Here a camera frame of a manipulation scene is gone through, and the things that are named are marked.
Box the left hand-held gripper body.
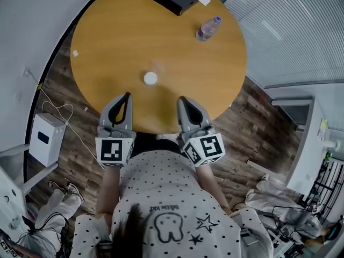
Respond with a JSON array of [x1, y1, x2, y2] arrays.
[[95, 124, 137, 168]]

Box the plastic water bottle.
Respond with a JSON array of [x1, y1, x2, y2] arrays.
[[195, 16, 223, 42]]

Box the white cable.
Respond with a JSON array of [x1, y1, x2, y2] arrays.
[[25, 68, 106, 169]]

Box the small white device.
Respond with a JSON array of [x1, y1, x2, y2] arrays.
[[324, 140, 341, 151]]

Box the grey window blinds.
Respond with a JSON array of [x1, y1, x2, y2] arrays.
[[223, 0, 344, 88]]

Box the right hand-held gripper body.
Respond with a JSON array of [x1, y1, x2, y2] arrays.
[[176, 126, 226, 168]]

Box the black metal rack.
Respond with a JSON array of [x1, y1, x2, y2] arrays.
[[309, 161, 344, 220]]

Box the person's left forearm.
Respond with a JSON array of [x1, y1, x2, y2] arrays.
[[96, 167, 122, 220]]

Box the white box appliance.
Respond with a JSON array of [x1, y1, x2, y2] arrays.
[[28, 113, 67, 168]]

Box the person's dark trousers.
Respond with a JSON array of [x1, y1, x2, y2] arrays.
[[133, 136, 186, 157]]

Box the clear plastic cup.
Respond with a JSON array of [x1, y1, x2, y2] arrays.
[[143, 72, 159, 85]]

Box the white desk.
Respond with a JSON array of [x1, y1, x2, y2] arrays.
[[0, 143, 59, 241], [271, 97, 344, 196]]

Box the person's white dotted shirt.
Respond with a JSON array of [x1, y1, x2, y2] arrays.
[[72, 150, 275, 258]]

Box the person's right forearm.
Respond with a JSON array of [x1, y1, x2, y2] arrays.
[[195, 165, 232, 216]]

